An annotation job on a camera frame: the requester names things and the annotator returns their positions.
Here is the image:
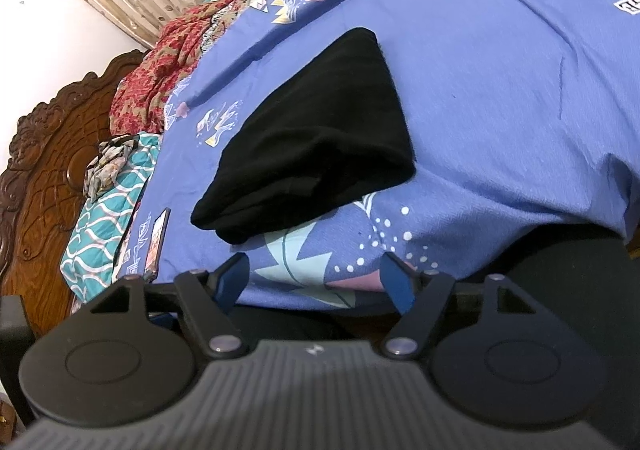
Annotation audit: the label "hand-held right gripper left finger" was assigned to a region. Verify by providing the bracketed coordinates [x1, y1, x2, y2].
[89, 254, 251, 358]

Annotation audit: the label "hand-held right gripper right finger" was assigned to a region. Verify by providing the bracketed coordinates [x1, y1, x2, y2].
[380, 253, 535, 360]

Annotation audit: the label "black pants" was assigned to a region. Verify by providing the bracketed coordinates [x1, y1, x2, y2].
[190, 27, 417, 246]

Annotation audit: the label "smartphone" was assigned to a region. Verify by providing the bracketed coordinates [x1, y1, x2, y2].
[144, 207, 172, 282]

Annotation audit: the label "teal wave-print pillow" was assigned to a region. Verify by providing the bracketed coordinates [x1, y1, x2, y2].
[60, 133, 162, 303]

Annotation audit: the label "floral crumpled cloth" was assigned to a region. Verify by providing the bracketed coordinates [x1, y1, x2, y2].
[84, 134, 142, 203]

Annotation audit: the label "person's dark clothing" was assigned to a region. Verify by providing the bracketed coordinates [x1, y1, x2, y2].
[235, 224, 640, 381]

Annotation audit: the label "carved wooden headboard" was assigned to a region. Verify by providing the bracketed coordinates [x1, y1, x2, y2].
[0, 49, 151, 337]

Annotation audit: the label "blue printed bedsheet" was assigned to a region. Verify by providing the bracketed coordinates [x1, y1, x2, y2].
[117, 0, 640, 316]

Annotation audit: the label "red patterned blanket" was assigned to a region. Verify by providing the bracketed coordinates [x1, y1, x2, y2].
[109, 4, 221, 136]

